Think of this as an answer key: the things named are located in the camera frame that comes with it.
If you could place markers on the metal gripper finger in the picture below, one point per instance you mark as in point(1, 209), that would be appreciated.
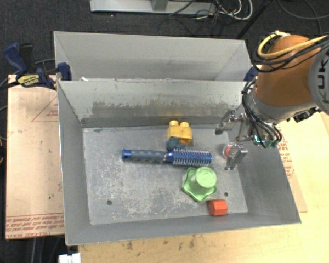
point(227, 123)
point(235, 156)

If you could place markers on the clear red round thing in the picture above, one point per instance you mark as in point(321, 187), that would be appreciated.
point(228, 150)

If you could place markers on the green plastic cup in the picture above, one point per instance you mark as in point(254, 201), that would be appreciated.
point(201, 182)

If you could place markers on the yellow toy building block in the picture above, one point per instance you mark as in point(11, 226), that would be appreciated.
point(179, 131)

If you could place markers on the orange-red block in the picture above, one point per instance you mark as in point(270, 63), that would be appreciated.
point(217, 207)

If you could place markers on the grey-blue small lump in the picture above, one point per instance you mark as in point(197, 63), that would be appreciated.
point(172, 144)

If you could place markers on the blue hairbrush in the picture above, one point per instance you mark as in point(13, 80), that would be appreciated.
point(167, 156)

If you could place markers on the grey metal bin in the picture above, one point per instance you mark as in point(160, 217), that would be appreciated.
point(142, 190)

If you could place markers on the brown cardboard board red print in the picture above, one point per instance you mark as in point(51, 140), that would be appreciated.
point(33, 152)

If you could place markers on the black cylinder on white bracket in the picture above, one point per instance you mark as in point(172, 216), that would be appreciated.
point(304, 115)

